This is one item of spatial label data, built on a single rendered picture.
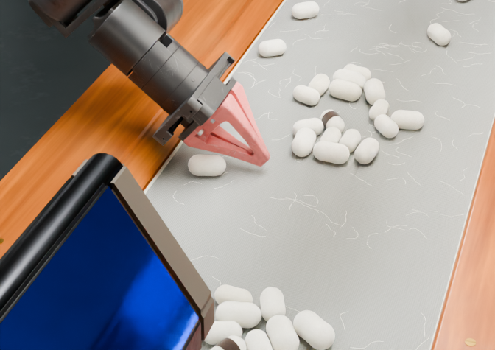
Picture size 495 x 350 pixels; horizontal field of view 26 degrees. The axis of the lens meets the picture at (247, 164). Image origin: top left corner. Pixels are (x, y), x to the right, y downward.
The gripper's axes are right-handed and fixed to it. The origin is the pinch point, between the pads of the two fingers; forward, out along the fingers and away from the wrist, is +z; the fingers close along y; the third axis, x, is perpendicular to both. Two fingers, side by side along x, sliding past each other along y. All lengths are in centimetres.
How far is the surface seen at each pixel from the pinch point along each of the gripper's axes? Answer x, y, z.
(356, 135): -4.8, 7.1, 6.3
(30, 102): 121, 119, -27
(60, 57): 124, 144, -30
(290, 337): -6.7, -24.1, 7.7
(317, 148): -3.0, 3.4, 3.9
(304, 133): -2.1, 5.1, 2.2
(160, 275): -34, -56, -9
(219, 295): -1.8, -20.5, 2.6
